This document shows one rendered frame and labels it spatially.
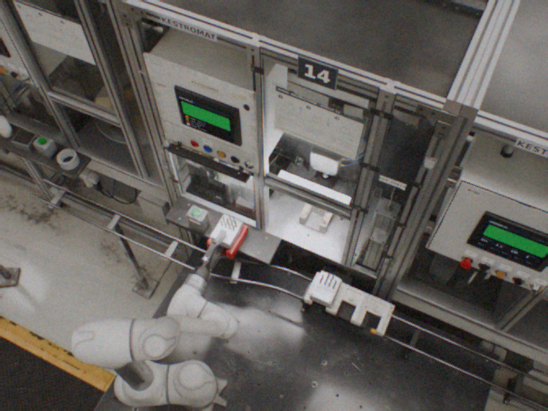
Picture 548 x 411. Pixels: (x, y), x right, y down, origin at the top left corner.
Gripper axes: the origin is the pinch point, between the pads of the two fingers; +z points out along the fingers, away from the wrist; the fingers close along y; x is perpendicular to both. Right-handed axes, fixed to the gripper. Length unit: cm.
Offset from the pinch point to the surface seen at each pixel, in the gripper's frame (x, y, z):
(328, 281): -49.2, -5.1, 4.7
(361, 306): -66, -9, 2
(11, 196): 172, -104, 6
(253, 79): -8, 88, 19
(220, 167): 4.6, 37.3, 12.7
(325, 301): -52, -5, -4
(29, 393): 78, -98, -90
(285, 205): -15.4, -8.3, 32.3
